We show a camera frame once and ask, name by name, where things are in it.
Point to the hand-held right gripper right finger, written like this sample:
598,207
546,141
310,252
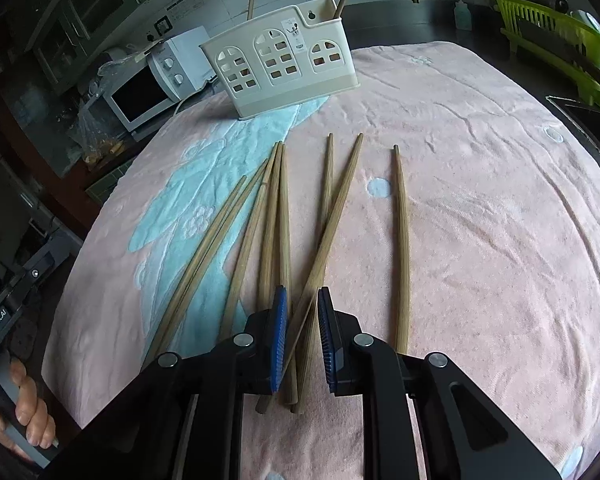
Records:
326,345

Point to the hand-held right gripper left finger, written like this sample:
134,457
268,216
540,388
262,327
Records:
279,345

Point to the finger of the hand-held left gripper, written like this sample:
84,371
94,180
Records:
42,267

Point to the pile of wooden chopsticks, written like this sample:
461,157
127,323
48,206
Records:
403,240

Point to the cream plastic utensil holder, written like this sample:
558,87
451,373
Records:
300,85

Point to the person's left hand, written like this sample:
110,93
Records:
32,405

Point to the green lower cabinet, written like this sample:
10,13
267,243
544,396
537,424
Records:
105,182

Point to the clear plastic bag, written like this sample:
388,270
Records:
92,130

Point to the pink and blue towel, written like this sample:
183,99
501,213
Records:
480,235

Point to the white microwave oven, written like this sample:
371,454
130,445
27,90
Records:
190,60

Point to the blue soap dispenser bottle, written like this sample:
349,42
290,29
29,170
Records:
462,14

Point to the green plastic dish rack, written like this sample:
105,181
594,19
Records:
530,20

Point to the green glass-door wall cabinet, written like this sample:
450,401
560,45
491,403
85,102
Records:
80,15

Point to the black wall socket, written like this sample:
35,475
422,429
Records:
163,25

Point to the paper wall notices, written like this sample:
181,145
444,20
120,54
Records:
185,4

